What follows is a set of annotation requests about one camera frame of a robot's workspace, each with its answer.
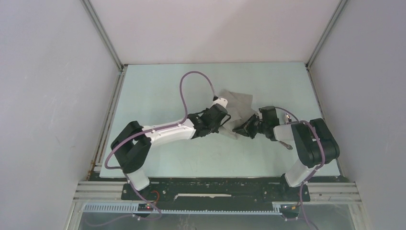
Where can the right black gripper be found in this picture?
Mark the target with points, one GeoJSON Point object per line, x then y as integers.
{"type": "Point", "coordinates": [245, 129]}

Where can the pink metal fork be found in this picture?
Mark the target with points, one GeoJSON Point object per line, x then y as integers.
{"type": "Point", "coordinates": [288, 146]}

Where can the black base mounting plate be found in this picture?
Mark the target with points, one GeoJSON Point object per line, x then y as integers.
{"type": "Point", "coordinates": [217, 194]}

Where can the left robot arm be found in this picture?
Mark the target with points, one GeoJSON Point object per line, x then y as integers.
{"type": "Point", "coordinates": [132, 145]}

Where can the grey cloth napkin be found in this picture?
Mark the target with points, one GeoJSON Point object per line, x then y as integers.
{"type": "Point", "coordinates": [239, 106]}

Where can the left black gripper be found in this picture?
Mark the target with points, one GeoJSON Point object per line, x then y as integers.
{"type": "Point", "coordinates": [215, 129]}

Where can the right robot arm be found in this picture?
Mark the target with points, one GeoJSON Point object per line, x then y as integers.
{"type": "Point", "coordinates": [312, 140]}

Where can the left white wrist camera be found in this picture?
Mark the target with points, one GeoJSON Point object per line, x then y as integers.
{"type": "Point", "coordinates": [220, 101]}

